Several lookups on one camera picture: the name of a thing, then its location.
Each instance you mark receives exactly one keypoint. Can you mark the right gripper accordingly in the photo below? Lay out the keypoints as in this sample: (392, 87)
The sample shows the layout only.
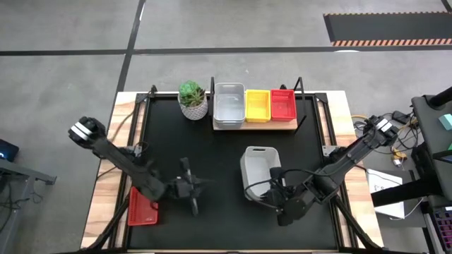
(282, 204)

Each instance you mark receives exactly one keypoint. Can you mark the black power adapter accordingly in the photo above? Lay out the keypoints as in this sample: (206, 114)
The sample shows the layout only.
(400, 117)

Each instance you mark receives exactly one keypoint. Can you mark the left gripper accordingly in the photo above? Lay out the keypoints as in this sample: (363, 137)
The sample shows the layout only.
(187, 187)

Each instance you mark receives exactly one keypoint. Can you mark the teal block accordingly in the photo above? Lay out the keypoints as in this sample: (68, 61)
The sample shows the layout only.
(446, 121)

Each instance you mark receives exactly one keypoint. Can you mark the black hazard-striped floor mat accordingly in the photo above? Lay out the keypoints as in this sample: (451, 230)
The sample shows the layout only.
(388, 26)

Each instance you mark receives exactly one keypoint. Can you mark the backlit keyboard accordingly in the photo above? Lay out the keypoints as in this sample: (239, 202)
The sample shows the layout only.
(444, 229)

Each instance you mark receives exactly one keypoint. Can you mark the dark grey equipment cart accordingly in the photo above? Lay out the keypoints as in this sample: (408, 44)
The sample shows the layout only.
(429, 134)

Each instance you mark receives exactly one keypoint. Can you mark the red slotted plastic basket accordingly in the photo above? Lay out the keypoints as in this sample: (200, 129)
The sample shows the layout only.
(141, 215)
(283, 105)

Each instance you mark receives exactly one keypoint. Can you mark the black device with blue light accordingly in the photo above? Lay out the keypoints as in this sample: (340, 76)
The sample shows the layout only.
(8, 151)

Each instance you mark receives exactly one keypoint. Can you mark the yellow slotted plastic basket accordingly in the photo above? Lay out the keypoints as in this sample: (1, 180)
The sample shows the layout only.
(257, 106)

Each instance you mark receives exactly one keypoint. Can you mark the grey metal bracket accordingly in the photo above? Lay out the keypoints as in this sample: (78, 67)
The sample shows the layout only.
(327, 151)

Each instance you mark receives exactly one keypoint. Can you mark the black cart leg bar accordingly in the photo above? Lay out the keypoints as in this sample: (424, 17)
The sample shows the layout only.
(406, 192)

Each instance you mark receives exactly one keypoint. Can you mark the succulent in white pot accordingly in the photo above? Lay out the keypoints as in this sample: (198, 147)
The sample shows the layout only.
(192, 95)

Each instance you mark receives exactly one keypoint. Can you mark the white paper sheet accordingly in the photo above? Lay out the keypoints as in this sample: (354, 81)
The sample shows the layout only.
(392, 211)

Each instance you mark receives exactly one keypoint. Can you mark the grey desk frame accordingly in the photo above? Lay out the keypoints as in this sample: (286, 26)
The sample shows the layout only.
(21, 169)

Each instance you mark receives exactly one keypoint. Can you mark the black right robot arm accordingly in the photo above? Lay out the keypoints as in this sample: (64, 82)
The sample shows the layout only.
(349, 155)

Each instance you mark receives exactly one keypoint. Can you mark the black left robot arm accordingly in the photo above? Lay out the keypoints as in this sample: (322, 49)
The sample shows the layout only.
(123, 166)

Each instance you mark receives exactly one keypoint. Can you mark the black metal rig frame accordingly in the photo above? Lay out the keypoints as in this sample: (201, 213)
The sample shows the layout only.
(141, 98)

